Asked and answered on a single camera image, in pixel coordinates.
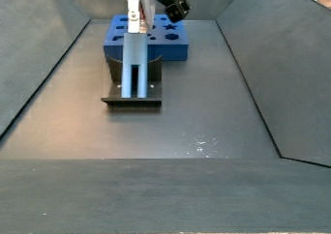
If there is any blue foam shape board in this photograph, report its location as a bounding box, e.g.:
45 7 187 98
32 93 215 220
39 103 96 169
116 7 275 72
103 15 188 61

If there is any black fixture stand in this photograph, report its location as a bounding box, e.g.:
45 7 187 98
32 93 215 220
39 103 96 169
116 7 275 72
101 57 161 107

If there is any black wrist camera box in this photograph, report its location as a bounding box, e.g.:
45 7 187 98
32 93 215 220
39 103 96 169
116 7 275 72
164 0 189 23

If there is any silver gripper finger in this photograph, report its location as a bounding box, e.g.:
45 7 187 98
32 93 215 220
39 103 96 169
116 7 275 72
127 0 141 33
140 0 156 33

